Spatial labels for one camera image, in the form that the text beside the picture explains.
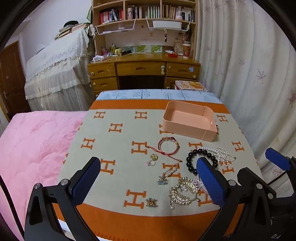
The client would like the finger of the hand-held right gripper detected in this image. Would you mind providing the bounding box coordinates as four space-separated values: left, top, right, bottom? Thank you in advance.
265 148 296 172
237 166 277 198

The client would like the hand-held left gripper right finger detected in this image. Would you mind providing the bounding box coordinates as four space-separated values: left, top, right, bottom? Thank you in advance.
196 157 278 241

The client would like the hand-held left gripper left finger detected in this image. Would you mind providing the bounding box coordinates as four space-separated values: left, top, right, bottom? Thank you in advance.
24 157 102 241

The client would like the pale pink hair clip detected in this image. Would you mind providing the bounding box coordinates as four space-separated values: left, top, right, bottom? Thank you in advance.
196 179 209 193

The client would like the gold pearl hair comb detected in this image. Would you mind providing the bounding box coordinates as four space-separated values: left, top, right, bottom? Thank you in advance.
169 177 200 210

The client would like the black bead bracelet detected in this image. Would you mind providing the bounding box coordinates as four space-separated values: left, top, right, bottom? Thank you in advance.
186 149 219 175

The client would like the white pearl necklace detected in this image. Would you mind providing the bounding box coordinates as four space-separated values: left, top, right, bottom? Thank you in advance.
196 146 237 168

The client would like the gold pearl hair pin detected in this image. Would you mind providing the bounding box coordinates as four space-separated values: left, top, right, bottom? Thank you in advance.
158 163 180 186

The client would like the red cord bracelet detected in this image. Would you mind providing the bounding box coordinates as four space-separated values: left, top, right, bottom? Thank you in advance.
147 137 183 163

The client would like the pink storage box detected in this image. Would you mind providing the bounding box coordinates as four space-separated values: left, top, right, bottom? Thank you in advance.
162 100 218 142

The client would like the orange and beige printed blanket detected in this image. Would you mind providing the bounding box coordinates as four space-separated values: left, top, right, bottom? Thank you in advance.
57 100 264 239

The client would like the pink quilt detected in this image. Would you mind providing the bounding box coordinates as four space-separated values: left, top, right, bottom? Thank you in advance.
0 111 89 241

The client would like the blue patterned sheet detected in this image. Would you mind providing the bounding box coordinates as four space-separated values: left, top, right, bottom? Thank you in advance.
95 89 222 104

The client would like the orange picture box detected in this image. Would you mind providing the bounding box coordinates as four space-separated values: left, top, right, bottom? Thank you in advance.
174 80 208 92

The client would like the white floral curtain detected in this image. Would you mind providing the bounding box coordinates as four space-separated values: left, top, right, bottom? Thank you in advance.
194 0 296 183

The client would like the white lace furniture cover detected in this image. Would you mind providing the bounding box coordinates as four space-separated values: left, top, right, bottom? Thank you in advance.
24 25 97 112

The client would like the wooden desk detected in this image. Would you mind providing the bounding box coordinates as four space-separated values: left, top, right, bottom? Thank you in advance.
87 52 201 91

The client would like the brown wooden door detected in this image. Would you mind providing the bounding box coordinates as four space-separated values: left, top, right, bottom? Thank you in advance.
0 41 31 122

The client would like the brown patterned bag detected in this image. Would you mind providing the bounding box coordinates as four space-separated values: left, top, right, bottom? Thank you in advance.
173 40 185 55

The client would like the wooden desk hutch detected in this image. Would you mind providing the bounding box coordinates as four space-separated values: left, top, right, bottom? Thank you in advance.
91 0 199 56

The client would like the stack of old books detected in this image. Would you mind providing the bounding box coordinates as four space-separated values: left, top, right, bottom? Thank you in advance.
54 23 89 40

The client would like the white plastic tray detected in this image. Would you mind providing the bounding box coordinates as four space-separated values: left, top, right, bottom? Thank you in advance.
152 20 188 29

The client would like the green cloth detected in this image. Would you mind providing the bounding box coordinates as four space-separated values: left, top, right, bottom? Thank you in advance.
85 6 94 24

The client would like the row of books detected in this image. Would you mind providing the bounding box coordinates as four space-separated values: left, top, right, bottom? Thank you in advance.
99 5 196 25

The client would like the white wire basket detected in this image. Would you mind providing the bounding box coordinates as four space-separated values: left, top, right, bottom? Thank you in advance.
95 19 136 36
146 18 190 32

